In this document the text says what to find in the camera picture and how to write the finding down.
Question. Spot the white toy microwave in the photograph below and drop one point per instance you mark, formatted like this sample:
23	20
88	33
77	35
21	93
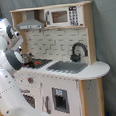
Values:
64	16

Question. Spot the wooden toy kitchen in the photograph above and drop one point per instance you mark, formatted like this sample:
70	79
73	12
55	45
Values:
84	89

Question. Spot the grey ice dispenser panel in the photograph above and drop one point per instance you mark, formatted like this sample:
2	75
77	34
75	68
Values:
61	102

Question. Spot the right red stove knob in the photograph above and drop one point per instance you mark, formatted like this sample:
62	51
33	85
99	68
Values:
30	80

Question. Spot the grey toy sink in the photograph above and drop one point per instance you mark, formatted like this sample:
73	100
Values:
68	67

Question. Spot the small metal pot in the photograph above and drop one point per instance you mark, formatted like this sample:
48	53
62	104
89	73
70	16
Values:
27	58

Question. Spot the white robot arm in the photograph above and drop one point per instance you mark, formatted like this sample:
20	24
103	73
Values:
12	102

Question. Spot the black toy stovetop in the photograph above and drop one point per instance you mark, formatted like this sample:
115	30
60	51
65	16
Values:
36	63

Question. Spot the grey range hood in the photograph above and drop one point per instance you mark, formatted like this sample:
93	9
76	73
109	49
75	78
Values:
30	22

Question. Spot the grey cabinet door handle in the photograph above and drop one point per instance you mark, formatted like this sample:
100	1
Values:
47	105

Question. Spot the black toy faucet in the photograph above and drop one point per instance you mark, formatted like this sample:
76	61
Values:
76	56

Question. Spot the toy oven door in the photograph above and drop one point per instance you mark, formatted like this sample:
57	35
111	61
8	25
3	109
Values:
30	100

